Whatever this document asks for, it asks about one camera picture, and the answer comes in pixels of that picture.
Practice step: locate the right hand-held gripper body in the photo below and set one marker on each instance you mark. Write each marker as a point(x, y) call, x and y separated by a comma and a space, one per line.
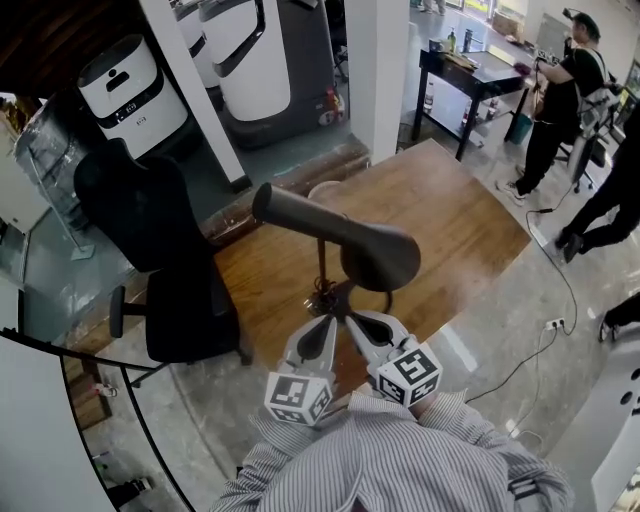
point(410, 375)

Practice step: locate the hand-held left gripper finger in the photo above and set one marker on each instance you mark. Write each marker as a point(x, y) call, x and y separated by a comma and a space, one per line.
point(332, 345)
point(295, 350)

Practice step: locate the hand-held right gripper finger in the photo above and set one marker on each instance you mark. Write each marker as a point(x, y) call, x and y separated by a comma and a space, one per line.
point(397, 330)
point(362, 340)

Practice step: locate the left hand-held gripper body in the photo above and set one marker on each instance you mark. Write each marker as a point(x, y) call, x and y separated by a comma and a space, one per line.
point(300, 395)

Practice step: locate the black desk lamp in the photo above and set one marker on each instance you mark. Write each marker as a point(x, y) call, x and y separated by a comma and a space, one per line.
point(380, 250)

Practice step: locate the person's right forearm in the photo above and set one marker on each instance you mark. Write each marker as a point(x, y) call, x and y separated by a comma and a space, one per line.
point(455, 420)

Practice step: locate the person's left forearm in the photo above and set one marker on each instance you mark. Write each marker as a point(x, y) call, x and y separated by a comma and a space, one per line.
point(280, 440)

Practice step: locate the person's striped shirt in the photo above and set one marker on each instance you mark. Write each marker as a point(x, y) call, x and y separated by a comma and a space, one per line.
point(400, 465)

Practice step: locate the white power strip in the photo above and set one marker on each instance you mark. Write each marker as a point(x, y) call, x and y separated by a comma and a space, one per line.
point(555, 324)

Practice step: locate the dark brown rolled mat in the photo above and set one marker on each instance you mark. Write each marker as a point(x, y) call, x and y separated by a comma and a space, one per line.
point(300, 175)

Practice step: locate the black office chair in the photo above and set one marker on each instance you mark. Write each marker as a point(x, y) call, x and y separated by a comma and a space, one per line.
point(145, 225)

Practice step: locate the white rounded machine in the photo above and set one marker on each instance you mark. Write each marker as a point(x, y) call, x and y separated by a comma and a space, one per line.
point(600, 425)

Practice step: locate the wooden pallet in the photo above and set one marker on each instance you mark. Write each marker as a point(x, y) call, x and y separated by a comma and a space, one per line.
point(87, 400)

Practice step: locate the clear plastic bottle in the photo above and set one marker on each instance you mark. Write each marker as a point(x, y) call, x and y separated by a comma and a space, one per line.
point(466, 114)
point(428, 99)

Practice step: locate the teal bin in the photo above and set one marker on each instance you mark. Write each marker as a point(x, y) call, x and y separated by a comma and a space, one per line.
point(521, 129)

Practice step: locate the grey office chair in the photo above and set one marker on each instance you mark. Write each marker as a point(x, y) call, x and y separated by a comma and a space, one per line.
point(582, 160)

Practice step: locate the white pillar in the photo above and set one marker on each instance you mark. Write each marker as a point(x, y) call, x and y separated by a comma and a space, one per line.
point(377, 75)

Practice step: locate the black table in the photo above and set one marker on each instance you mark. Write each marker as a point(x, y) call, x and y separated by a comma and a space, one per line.
point(470, 80)

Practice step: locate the white board panel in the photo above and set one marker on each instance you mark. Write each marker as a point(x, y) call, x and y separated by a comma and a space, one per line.
point(35, 430)

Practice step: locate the white slanted stair beam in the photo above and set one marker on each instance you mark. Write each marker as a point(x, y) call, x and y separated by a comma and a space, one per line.
point(195, 100)

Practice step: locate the dark cup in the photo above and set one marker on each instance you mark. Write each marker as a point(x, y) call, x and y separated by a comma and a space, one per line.
point(435, 46)

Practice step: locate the large white grey delivery robot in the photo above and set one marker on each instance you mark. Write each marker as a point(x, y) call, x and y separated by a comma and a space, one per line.
point(197, 45)
point(260, 65)

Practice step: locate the purple cloth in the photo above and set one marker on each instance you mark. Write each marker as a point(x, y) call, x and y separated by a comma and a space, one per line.
point(522, 69)

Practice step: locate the green bottle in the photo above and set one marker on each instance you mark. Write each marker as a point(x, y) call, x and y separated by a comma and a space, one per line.
point(452, 41)

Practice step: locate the small white robot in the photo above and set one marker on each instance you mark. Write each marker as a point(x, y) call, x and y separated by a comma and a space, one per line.
point(135, 100)

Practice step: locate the dark tall bottle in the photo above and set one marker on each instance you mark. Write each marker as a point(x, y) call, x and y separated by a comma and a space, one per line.
point(468, 41)

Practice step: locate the transparent display stand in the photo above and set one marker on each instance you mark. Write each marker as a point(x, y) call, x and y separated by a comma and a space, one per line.
point(50, 165)

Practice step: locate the brown wooden staircase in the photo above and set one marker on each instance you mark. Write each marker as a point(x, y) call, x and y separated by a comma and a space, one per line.
point(60, 40)

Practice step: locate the wall display screen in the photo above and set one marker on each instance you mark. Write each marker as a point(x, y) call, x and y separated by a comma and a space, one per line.
point(632, 95)

